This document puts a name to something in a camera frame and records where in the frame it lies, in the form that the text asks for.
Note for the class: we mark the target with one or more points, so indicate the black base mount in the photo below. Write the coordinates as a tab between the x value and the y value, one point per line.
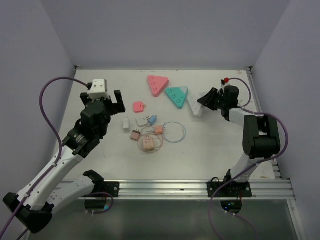
110	187
232	190

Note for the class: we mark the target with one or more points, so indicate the blue small plug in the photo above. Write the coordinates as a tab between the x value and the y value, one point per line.
152	120

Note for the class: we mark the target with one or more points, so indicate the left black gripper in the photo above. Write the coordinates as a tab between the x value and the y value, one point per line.
120	106

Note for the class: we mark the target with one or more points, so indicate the teal triangular socket adapter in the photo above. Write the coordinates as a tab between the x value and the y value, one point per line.
177	95

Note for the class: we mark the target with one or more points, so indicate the pink triangular socket adapter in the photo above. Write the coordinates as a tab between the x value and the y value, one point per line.
157	84

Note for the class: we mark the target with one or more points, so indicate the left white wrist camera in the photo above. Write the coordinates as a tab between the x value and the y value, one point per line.
99	89

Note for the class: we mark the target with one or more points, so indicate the white square charger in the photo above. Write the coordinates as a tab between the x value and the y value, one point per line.
126	125

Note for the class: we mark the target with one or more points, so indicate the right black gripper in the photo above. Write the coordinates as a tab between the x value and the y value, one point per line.
207	100

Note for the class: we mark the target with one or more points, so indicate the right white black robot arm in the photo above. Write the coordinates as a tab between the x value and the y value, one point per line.
260	139

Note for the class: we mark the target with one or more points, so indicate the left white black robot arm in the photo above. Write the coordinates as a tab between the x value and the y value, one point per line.
34	206

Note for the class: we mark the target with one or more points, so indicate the white plug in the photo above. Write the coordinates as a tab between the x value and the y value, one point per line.
142	121

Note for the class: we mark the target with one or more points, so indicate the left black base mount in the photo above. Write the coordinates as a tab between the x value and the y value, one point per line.
110	187

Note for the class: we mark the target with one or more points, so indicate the orange plug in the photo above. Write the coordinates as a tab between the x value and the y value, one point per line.
159	129

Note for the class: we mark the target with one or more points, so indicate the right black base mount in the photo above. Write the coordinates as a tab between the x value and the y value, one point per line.
232	190

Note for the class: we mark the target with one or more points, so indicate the aluminium front rail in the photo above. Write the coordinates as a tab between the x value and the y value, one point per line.
160	190

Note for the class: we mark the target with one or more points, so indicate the white triangular adapter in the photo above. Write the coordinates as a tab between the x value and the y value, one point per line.
196	108

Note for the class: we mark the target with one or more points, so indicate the beige pink charger plug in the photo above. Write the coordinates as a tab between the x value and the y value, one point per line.
135	135

